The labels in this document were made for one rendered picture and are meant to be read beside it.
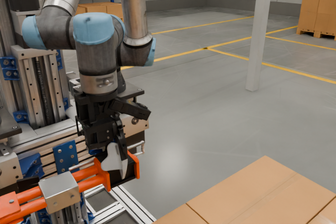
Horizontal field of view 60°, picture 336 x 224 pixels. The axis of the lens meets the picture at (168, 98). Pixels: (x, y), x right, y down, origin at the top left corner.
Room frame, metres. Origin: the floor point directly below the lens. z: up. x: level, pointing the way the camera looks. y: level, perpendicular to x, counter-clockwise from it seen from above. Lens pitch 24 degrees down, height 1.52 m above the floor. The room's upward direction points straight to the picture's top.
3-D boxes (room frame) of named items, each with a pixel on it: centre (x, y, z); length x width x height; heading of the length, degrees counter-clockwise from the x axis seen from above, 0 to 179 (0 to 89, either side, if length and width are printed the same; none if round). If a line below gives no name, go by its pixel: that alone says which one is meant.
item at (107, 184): (0.57, 0.12, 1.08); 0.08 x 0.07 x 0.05; 125
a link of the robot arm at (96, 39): (0.57, 0.14, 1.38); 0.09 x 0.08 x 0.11; 178
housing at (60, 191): (0.49, 0.24, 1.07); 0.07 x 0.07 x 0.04; 35
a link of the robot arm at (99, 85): (0.56, 0.14, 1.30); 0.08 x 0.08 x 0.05
